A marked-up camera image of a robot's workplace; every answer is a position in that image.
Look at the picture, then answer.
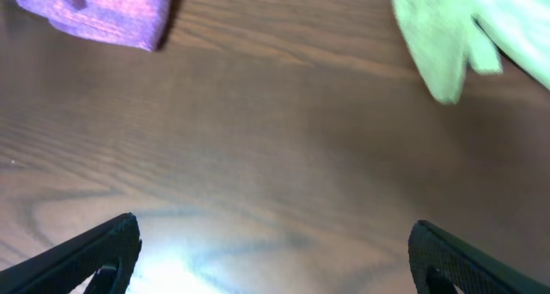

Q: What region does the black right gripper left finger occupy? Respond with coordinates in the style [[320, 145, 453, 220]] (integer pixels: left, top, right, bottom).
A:
[[1, 212, 142, 294]]

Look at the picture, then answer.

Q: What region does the purple microfiber cloth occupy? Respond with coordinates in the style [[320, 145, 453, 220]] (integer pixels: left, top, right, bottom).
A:
[[16, 0, 172, 52]]

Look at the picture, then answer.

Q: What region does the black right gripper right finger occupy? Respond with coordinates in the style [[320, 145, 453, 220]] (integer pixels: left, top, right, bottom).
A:
[[408, 220, 549, 294]]

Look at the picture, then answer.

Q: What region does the green cloth front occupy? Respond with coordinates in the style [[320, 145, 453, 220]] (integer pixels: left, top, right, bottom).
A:
[[391, 0, 549, 104]]

